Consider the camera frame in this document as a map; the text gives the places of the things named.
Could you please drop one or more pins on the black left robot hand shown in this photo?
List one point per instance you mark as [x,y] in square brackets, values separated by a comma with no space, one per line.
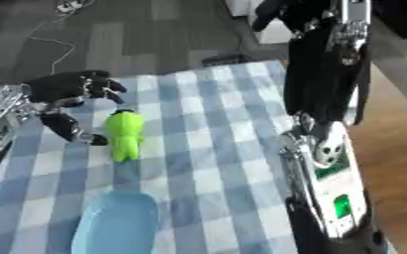
[59,86]

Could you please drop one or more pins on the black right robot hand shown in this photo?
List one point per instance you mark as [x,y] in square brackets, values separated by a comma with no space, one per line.
[320,66]

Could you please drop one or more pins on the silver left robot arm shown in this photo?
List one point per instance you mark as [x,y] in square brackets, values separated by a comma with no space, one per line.
[4,112]

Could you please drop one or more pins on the white box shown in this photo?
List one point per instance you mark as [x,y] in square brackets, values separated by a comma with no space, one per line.
[265,20]

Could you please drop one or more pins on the green toy figure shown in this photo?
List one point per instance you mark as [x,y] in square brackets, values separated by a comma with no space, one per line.
[125,135]

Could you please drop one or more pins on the black flat object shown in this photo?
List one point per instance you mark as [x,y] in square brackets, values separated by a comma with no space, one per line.
[227,60]

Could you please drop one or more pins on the light blue plastic bowl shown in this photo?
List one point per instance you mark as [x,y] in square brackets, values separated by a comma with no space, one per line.
[117,223]

